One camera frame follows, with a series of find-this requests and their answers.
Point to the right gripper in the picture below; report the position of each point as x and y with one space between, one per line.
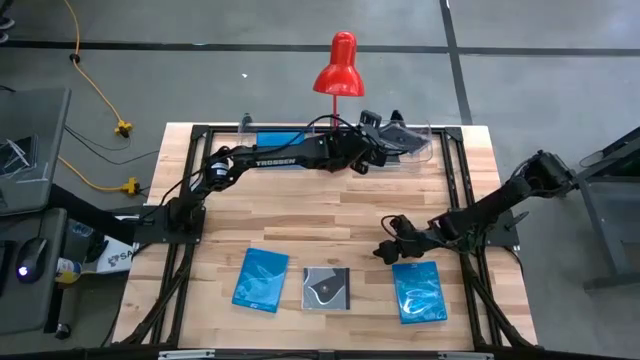
410 235

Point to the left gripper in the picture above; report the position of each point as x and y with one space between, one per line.
355 150

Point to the grey patterned CD jewel case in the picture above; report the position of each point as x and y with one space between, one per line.
325 290

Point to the plain blue disc case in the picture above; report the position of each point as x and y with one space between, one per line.
280 138

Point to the blue printed disc case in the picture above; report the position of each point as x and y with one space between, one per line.
260 280
419 292

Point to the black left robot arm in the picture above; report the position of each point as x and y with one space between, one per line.
275 162

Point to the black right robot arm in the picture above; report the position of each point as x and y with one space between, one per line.
500 200

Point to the spare clear jewel case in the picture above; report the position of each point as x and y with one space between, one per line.
17 155

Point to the clear plastic bin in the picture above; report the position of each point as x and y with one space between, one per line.
247 137
420 159

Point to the red desk lamp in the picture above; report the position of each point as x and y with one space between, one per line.
340 75

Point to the grey metal desk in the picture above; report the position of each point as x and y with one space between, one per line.
602 225

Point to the white printed box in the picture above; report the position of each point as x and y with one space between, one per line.
117 260

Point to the yellow-capped bottle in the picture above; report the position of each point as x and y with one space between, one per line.
67 270

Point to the black caster wheel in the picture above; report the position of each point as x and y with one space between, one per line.
63 331

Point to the black computer mouse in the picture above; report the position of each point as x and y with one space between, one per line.
32 255

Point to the black keyboard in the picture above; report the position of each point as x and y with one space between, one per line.
5 270

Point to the person's shoe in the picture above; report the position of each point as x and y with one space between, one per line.
6 23
4 37

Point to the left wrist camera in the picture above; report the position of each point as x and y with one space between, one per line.
371 119

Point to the silver metal bracket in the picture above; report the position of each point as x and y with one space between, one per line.
465 356
186 355

